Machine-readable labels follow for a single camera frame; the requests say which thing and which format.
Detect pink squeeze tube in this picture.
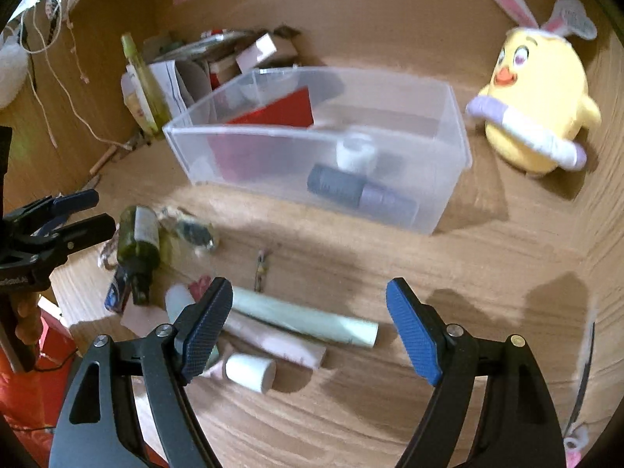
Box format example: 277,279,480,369
121,301,278,394

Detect black purple mascara tube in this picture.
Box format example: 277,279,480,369
307,164,419,226

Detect small white pink box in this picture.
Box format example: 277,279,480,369
236,33,298,73

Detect yellow green spray bottle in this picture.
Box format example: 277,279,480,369
121,33,171,140

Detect white fluffy pompom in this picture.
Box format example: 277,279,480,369
0,36,28,110

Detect red box under books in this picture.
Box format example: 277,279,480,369
208,55,241,90

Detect white folded paper stack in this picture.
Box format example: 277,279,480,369
125,60,211,119

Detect white tape roll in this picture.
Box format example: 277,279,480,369
335,133,379,176

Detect white 4B eraser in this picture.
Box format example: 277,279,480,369
156,206,220,252

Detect blue card box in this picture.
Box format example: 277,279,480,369
104,266,131,315

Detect yellow chick plush toy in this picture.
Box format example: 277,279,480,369
466,0,602,176

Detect eyeglasses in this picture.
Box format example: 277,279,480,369
82,132,146,191

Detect beige cosmetic tube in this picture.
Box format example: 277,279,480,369
121,72,153,137

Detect white cord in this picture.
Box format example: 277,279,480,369
8,0,136,152

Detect dark green glass bottle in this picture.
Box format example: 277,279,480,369
117,205,161,307

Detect clear plastic storage bin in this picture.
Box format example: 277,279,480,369
165,67,472,234

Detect teal white small bottle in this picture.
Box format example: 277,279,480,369
165,284,221,380

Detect beaded bracelet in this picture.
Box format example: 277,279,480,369
96,236,121,269

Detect red paper envelope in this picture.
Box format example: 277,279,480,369
207,88,314,182

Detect pale green tube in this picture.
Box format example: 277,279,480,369
233,286,380,347

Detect red white lip balm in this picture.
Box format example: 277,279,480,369
223,312,327,370

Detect stack of books and papers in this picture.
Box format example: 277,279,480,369
149,30,263,64

